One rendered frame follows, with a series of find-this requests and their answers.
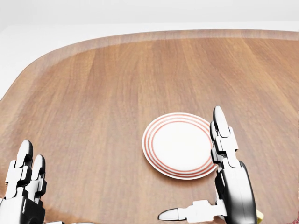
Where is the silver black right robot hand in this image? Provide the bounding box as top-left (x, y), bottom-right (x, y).
top-left (158, 105), bottom-right (258, 224)

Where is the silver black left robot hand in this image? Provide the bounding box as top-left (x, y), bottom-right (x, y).
top-left (0, 140), bottom-right (63, 224)

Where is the white plate with red rings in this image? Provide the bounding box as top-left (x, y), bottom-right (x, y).
top-left (142, 112), bottom-right (218, 180)

